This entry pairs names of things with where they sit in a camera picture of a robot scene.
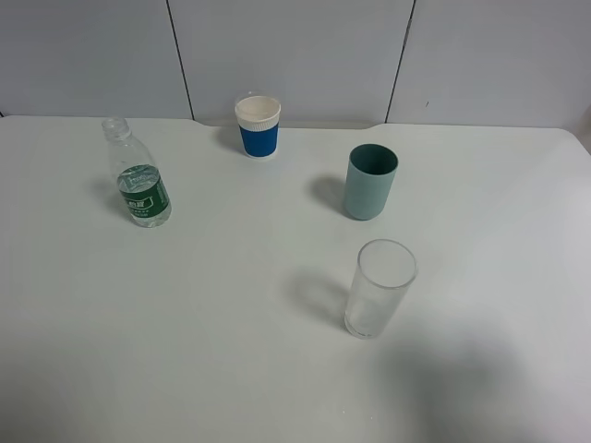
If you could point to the clear green-label water bottle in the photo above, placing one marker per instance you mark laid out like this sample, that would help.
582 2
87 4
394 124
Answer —
137 177

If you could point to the teal green cup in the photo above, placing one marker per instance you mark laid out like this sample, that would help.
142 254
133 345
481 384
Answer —
370 173

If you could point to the white cup with blue sleeve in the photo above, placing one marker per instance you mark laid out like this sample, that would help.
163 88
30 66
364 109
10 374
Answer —
258 118

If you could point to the clear glass tumbler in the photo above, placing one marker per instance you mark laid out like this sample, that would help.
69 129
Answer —
385 270

